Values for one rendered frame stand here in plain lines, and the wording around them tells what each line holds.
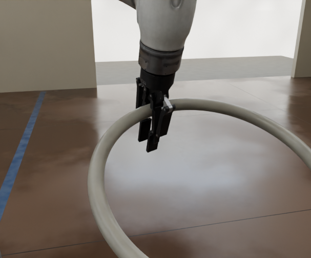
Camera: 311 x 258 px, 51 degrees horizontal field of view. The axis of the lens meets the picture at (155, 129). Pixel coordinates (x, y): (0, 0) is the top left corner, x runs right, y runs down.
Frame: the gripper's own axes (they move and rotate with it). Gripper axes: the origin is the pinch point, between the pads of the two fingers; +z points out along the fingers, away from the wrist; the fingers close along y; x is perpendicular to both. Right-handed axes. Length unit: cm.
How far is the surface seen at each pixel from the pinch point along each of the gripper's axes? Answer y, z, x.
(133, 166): -131, 189, 85
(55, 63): -483, 279, 122
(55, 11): -513, 193, 141
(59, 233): -76, 157, -8
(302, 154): 26.9, -9.0, 21.6
